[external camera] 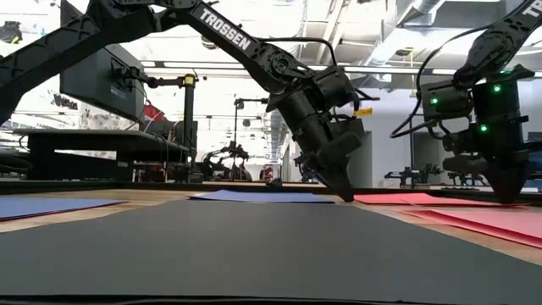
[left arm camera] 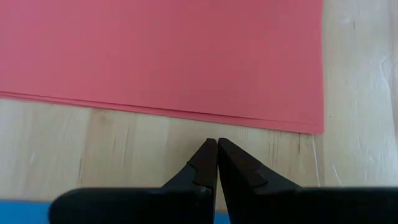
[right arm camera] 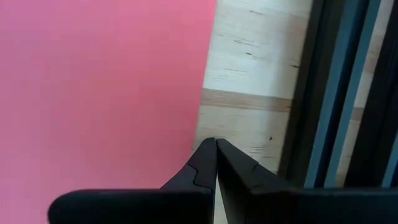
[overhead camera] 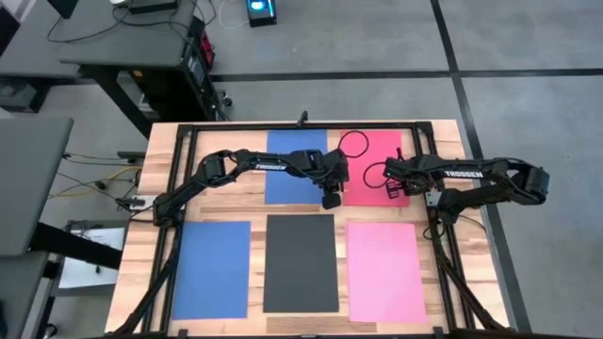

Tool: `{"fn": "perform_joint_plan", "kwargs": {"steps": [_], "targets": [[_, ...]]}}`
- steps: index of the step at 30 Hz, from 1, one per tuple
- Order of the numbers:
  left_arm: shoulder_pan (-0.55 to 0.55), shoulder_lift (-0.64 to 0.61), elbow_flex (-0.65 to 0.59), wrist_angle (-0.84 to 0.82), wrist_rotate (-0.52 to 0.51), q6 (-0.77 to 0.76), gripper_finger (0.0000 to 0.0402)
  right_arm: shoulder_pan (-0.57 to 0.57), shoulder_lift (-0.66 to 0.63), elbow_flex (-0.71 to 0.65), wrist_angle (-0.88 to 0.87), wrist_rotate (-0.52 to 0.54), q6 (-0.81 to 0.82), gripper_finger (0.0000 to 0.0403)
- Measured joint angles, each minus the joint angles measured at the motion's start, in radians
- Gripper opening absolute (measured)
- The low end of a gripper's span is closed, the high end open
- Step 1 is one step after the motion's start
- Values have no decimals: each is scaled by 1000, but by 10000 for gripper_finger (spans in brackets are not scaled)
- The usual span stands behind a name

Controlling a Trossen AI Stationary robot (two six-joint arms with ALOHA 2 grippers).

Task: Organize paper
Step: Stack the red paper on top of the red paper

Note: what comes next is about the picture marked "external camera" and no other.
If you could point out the blue paper sheet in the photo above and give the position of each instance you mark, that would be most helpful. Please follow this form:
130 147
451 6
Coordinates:
42 205
262 196

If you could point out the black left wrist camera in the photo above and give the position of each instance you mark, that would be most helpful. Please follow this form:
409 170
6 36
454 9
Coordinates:
349 126

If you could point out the light background work table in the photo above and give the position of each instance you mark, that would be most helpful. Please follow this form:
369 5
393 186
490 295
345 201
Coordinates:
423 186

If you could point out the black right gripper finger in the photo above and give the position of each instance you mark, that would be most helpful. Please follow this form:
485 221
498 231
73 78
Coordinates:
508 186

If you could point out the black dome ceiling device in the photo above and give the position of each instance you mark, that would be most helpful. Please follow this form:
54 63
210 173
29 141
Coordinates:
208 42

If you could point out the black computer monitor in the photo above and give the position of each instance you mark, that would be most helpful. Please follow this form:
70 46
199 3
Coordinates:
97 84

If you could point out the red paper sheet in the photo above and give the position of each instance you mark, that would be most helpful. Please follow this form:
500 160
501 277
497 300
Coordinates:
423 199

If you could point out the black table frame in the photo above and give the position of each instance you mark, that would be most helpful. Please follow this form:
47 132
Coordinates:
127 185

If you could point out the black computer tower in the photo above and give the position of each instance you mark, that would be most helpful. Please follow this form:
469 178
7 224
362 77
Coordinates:
175 133

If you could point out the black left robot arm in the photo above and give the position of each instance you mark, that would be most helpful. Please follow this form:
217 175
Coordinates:
224 34

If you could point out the red white striped post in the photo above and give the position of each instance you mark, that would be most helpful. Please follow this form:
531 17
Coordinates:
267 173

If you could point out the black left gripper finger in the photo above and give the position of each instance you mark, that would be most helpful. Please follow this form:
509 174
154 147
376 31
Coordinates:
341 182

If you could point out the black background robot arm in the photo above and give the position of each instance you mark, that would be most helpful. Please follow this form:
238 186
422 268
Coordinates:
406 173
463 177

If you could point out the black background robot arms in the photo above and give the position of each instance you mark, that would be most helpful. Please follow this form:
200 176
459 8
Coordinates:
305 167
230 163

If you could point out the grey door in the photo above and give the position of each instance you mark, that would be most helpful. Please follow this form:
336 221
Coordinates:
362 165

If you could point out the black background gantry frame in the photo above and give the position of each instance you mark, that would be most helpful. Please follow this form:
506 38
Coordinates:
236 127
411 152

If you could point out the black hanging ceiling device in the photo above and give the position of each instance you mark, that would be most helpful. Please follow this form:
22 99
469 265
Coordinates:
10 30

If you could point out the small black frame mount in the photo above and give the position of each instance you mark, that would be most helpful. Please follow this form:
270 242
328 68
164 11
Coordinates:
275 182

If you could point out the standing desk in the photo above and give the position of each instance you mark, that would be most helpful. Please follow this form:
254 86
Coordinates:
106 137

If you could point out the black paper sheet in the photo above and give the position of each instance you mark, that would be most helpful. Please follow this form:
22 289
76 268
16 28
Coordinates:
254 254

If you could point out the long ceiling light panel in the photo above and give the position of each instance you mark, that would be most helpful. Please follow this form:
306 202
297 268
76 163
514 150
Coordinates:
381 69
203 64
444 71

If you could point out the blue chair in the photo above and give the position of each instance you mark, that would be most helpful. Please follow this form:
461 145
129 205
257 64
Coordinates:
536 167

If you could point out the red box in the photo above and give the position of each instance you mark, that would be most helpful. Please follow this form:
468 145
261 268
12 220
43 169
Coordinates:
153 112

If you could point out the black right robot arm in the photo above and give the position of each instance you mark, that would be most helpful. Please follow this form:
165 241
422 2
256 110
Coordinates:
495 106

